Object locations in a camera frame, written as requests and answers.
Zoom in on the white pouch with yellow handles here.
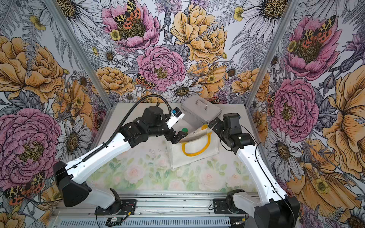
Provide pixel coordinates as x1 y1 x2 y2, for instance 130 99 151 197
166 124 219 169

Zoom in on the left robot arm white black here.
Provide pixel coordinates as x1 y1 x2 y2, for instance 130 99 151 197
53 106 187 215

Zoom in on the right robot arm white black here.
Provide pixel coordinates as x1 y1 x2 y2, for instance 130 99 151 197
208 113 300 228

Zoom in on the silver metal case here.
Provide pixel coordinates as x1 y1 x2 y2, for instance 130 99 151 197
181 95 222 130

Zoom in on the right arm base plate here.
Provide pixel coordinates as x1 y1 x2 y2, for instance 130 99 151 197
210 199 248 215

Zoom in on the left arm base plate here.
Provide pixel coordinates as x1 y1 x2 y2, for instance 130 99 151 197
95 199 137 216

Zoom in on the aluminium front rail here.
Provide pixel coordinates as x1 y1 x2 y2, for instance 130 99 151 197
48 192 258 228

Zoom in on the left corner aluminium post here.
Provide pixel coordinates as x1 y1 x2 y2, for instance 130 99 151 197
45 1 114 111

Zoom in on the corner aluminium post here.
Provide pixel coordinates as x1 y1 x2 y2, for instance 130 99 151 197
45 1 114 111
245 0 300 110

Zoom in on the right corner aluminium post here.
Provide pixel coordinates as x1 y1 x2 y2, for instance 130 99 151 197
245 0 300 110

